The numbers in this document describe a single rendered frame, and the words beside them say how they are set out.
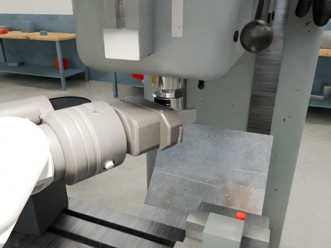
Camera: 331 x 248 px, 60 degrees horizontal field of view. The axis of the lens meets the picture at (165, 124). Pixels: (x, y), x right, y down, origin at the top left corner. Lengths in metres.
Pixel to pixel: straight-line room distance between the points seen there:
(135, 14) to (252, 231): 0.43
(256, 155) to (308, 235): 1.43
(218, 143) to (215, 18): 0.56
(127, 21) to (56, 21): 5.82
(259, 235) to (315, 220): 1.79
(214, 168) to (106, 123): 0.54
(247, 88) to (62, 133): 0.56
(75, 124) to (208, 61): 0.16
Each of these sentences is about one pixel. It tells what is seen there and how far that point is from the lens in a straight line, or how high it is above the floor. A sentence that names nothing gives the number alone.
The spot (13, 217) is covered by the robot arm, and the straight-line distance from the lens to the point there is 0.27.
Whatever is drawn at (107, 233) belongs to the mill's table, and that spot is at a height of 0.91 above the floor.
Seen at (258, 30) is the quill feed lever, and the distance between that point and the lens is 0.28.
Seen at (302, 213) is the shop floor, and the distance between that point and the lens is 2.37.
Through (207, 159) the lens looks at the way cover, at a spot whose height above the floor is 0.98.
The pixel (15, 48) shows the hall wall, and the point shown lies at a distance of 7.02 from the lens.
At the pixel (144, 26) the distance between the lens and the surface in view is 0.30.
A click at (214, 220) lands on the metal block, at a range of 0.53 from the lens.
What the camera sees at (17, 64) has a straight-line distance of 6.53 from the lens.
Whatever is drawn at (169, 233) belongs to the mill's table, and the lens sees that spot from 0.70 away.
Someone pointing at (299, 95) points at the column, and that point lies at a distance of 0.78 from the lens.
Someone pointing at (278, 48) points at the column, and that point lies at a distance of 0.76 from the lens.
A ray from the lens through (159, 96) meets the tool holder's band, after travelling 0.41.
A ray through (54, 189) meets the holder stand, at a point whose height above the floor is 0.98.
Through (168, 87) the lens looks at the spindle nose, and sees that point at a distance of 0.40.
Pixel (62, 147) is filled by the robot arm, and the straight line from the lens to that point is 0.32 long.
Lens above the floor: 1.39
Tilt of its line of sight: 23 degrees down
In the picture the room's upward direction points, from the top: straight up
